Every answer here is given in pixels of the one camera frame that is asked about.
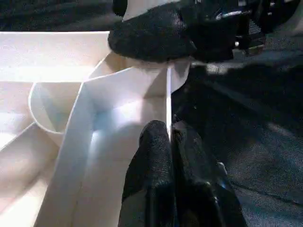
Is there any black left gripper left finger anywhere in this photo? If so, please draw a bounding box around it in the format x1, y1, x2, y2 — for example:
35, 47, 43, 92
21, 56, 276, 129
119, 120, 176, 227

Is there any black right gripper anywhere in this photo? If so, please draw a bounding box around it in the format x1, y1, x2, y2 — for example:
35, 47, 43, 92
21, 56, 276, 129
179, 0, 294, 63

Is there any white plastic table top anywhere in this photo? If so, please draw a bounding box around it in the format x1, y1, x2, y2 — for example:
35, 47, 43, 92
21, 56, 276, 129
0, 30, 191, 227

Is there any white plastic table leg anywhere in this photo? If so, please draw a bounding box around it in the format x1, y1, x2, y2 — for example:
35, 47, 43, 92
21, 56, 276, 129
122, 0, 168, 22

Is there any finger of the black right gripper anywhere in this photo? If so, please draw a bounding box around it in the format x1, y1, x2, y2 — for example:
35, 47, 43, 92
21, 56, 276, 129
112, 0, 130, 17
107, 7, 198, 62

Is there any black mat cover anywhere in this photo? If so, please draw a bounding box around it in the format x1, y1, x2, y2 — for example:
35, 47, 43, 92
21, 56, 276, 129
0, 0, 303, 227

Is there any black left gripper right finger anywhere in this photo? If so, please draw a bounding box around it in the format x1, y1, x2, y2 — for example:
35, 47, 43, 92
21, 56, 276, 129
171, 115, 247, 227

